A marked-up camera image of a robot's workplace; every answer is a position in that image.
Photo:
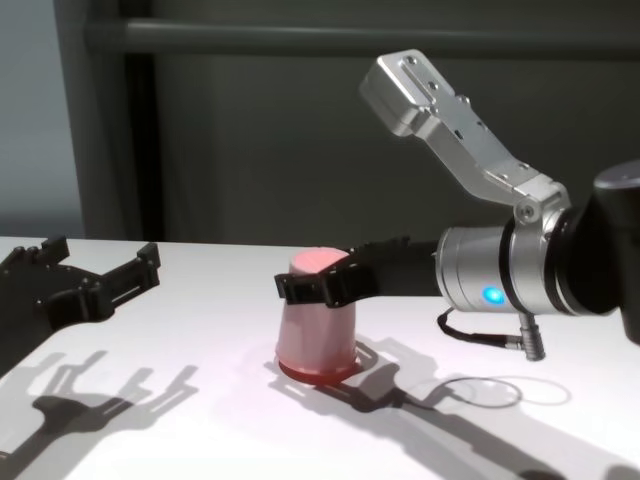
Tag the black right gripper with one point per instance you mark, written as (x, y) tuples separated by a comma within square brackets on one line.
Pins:
[(400, 272)]

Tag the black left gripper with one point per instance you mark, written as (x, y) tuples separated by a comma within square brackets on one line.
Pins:
[(30, 300)]

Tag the thick grey handrail bar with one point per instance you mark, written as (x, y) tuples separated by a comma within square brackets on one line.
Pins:
[(350, 36)]

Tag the pink plastic cup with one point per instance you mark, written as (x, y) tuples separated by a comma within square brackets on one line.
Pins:
[(315, 335)]

